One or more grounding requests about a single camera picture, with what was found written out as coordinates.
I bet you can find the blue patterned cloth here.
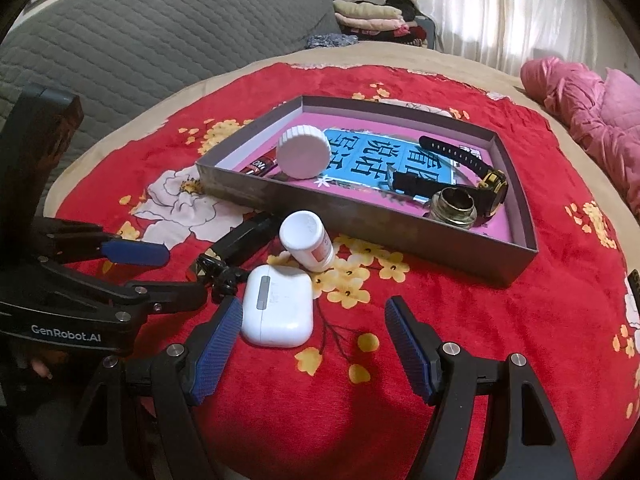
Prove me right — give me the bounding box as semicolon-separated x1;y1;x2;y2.
305;32;358;51

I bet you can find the red floral blanket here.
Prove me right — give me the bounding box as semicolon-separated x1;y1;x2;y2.
52;62;640;480

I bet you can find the white ribbed jar lid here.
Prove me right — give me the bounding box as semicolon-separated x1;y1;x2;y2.
277;125;332;181

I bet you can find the white earbuds case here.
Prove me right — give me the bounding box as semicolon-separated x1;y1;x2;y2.
241;264;315;348

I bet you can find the grey quilted sofa cover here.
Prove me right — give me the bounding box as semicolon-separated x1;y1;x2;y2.
0;0;346;196

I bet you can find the pink quilt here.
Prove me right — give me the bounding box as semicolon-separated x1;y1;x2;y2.
520;56;640;201

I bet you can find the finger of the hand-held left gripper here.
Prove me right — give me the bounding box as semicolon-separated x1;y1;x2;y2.
32;219;172;269
39;259;209;322

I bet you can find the black gold wristwatch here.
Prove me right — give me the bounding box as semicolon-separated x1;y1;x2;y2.
392;135;510;218

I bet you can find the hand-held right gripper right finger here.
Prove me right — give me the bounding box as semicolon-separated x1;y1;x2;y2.
385;296;578;480

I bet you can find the white pill bottle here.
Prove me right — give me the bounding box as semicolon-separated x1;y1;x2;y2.
278;211;335;272

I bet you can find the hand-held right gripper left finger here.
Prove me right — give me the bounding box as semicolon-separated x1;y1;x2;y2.
52;296;243;480

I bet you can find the cream folded garment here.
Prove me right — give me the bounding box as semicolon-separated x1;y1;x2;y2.
332;0;403;20

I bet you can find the person's left hand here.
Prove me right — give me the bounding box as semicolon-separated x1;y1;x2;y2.
29;354;57;382

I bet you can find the pink folded garment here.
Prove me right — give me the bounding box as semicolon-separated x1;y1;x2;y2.
337;16;408;33

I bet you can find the white curtain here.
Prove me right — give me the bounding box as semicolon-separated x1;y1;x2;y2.
415;0;640;86

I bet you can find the black garment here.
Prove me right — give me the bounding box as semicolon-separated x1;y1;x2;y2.
385;0;426;23

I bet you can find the brass metal ring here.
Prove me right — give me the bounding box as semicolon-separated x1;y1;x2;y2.
429;186;476;231

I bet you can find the blue booklet with characters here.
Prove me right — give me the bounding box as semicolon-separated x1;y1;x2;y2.
235;125;516;236

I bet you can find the beige bed sheet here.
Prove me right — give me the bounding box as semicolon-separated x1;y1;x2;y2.
45;40;640;241

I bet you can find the grey cardboard box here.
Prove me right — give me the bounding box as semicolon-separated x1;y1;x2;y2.
196;95;538;288

